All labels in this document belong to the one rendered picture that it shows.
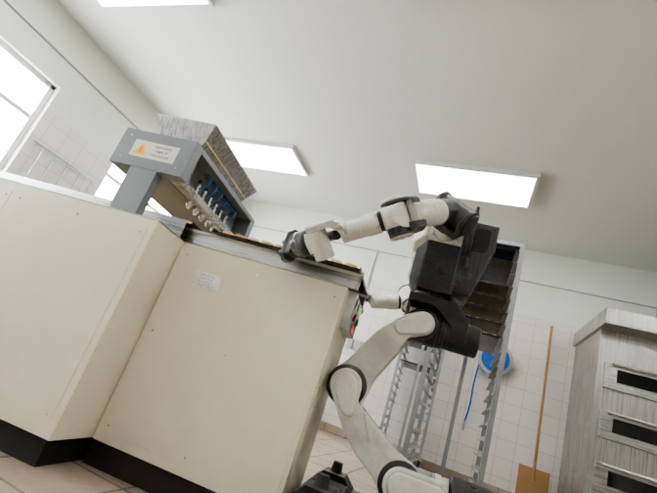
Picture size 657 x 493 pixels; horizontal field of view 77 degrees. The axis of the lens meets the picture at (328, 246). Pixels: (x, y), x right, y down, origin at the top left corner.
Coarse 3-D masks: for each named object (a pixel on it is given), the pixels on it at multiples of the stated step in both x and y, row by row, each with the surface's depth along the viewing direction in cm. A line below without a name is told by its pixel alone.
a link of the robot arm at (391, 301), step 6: (402, 288) 203; (408, 288) 201; (390, 294) 202; (396, 294) 203; (402, 294) 200; (408, 294) 197; (378, 300) 199; (384, 300) 199; (390, 300) 199; (396, 300) 199; (402, 300) 198; (378, 306) 199; (384, 306) 199; (390, 306) 199; (396, 306) 199; (402, 306) 199
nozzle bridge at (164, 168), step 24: (120, 144) 162; (144, 144) 161; (168, 144) 159; (192, 144) 158; (120, 168) 165; (144, 168) 157; (168, 168) 155; (192, 168) 158; (216, 168) 174; (120, 192) 154; (144, 192) 152; (168, 192) 173; (192, 192) 168; (216, 192) 195; (192, 216) 196; (216, 216) 190; (240, 216) 217
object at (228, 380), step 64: (192, 256) 161; (192, 320) 152; (256, 320) 148; (320, 320) 145; (128, 384) 146; (192, 384) 143; (256, 384) 140; (320, 384) 141; (128, 448) 138; (192, 448) 135; (256, 448) 132
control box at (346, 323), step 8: (352, 296) 152; (352, 304) 150; (360, 304) 166; (344, 312) 150; (352, 312) 151; (344, 320) 149; (352, 320) 154; (344, 328) 148; (352, 328) 159; (352, 336) 167
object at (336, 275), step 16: (192, 240) 165; (208, 240) 164; (224, 240) 163; (256, 256) 159; (272, 256) 158; (304, 272) 153; (320, 272) 153; (336, 272) 152; (352, 272) 151; (352, 288) 149
